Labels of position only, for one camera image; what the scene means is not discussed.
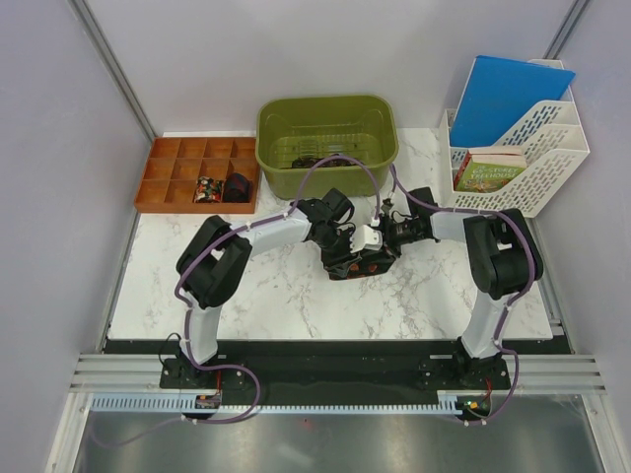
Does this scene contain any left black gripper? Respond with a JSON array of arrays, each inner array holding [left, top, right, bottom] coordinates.
[[314, 229, 362, 279]]

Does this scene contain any black orange floral tie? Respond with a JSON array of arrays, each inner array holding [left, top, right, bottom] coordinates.
[[345, 248, 397, 279]]

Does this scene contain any orange compartment tray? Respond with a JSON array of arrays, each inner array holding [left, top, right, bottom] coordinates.
[[134, 136, 260, 215]]

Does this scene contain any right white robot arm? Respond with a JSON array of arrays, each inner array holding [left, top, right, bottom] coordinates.
[[380, 187, 543, 388]]

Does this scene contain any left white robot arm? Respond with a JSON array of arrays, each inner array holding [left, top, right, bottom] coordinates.
[[161, 188, 359, 389]]

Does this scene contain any green treehouse book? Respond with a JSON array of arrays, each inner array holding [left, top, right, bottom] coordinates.
[[454, 146, 527, 193]]

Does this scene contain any dark tie in basin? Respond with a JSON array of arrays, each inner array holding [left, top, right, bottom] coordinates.
[[290, 153, 357, 169]]

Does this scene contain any rolled dark navy tie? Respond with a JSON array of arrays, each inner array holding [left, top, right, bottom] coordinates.
[[223, 172, 251, 203]]

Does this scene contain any olive green plastic basin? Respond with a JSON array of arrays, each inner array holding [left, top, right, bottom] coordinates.
[[255, 95, 398, 200]]

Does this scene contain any rolled colourful floral tie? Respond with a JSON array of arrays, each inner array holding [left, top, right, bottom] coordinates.
[[193, 175, 224, 204]]

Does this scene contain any blue folder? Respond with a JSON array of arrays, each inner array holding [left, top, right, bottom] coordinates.
[[450, 55, 576, 148]]

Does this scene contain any white file organizer rack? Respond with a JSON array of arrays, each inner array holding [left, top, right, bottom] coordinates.
[[438, 60, 590, 218]]

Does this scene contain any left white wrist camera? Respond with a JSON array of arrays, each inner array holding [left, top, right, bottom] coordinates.
[[349, 225, 384, 253]]

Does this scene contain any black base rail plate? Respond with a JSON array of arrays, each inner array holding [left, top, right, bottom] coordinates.
[[105, 340, 511, 403]]

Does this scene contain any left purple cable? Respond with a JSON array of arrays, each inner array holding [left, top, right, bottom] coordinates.
[[91, 156, 384, 449]]

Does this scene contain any grey slotted cable duct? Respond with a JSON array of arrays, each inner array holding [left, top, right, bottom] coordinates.
[[90, 391, 468, 415]]

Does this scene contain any aluminium frame rail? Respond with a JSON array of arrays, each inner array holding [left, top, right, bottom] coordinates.
[[71, 354, 605, 394]]

